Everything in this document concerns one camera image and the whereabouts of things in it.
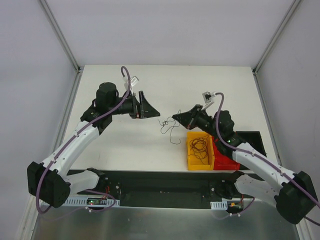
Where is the right white cable duct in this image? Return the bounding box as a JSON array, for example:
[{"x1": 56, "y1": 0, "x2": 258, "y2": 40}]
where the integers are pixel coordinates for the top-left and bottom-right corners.
[{"x1": 210, "y1": 201, "x2": 228, "y2": 211}]

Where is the yellow plastic bin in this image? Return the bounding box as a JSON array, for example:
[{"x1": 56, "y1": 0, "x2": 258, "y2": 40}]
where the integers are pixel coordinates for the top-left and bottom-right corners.
[{"x1": 186, "y1": 131, "x2": 215, "y2": 171}]

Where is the red plastic bin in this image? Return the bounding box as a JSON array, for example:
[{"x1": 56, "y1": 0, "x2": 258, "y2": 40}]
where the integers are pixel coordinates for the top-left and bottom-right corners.
[{"x1": 212, "y1": 137, "x2": 240, "y2": 171}]

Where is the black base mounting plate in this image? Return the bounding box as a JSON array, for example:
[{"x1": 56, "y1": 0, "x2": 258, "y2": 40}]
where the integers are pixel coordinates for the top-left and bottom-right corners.
[{"x1": 76, "y1": 169, "x2": 257, "y2": 208}]

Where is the dark wire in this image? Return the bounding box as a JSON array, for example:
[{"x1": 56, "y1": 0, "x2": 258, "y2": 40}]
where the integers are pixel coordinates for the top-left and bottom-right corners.
[{"x1": 189, "y1": 134, "x2": 210, "y2": 166}]

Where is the red wire bundle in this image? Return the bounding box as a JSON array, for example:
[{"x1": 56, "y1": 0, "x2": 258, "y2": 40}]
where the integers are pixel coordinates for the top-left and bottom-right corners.
[{"x1": 157, "y1": 109, "x2": 182, "y2": 146}]

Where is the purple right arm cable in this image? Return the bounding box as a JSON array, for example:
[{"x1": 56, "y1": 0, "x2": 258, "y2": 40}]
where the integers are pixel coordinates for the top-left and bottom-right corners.
[{"x1": 213, "y1": 92, "x2": 320, "y2": 226}]

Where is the right aluminium frame post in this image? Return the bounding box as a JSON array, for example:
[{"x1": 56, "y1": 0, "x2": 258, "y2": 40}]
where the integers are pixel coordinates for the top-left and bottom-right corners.
[{"x1": 252, "y1": 0, "x2": 303, "y2": 76}]

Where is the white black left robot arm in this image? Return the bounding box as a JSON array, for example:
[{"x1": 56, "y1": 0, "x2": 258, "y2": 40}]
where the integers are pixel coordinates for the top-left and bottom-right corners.
[{"x1": 27, "y1": 76, "x2": 160, "y2": 208}]

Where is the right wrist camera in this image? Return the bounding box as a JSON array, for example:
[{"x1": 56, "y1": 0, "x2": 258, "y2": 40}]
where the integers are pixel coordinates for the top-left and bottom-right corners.
[{"x1": 202, "y1": 91, "x2": 216, "y2": 110}]

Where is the black plastic bin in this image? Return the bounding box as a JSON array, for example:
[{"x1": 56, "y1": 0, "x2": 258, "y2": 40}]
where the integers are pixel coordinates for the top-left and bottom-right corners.
[{"x1": 236, "y1": 131, "x2": 267, "y2": 157}]

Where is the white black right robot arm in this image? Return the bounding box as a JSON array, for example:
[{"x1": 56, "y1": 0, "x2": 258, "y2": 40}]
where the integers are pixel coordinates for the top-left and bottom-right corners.
[{"x1": 172, "y1": 104, "x2": 320, "y2": 225}]

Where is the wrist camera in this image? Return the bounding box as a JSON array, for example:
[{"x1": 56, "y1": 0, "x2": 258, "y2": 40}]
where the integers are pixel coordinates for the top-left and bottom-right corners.
[
  {"x1": 202, "y1": 91, "x2": 216, "y2": 110},
  {"x1": 122, "y1": 76, "x2": 140, "y2": 92}
]

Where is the aluminium frame post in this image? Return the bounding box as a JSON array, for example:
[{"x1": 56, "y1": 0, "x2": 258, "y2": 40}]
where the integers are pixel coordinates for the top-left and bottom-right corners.
[
  {"x1": 252, "y1": 0, "x2": 303, "y2": 76},
  {"x1": 37, "y1": 0, "x2": 81, "y2": 74}
]

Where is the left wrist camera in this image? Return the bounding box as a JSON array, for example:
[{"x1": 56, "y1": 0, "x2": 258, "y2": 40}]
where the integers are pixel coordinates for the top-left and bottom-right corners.
[{"x1": 122, "y1": 76, "x2": 140, "y2": 92}]

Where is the white cable duct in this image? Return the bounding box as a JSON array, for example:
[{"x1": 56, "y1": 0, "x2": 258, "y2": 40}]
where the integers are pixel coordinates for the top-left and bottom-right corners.
[
  {"x1": 210, "y1": 201, "x2": 228, "y2": 211},
  {"x1": 62, "y1": 196, "x2": 120, "y2": 208}
]

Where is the left white cable duct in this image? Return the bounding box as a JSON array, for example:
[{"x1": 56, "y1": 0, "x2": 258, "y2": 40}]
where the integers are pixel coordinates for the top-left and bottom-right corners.
[{"x1": 62, "y1": 196, "x2": 120, "y2": 208}]

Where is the left aluminium frame post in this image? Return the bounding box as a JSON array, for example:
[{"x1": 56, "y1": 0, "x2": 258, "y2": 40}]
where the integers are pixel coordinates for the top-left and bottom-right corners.
[{"x1": 37, "y1": 0, "x2": 81, "y2": 74}]

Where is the metal front panel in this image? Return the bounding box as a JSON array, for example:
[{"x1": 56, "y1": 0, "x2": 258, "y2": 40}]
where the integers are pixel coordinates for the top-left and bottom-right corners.
[{"x1": 31, "y1": 200, "x2": 300, "y2": 240}]

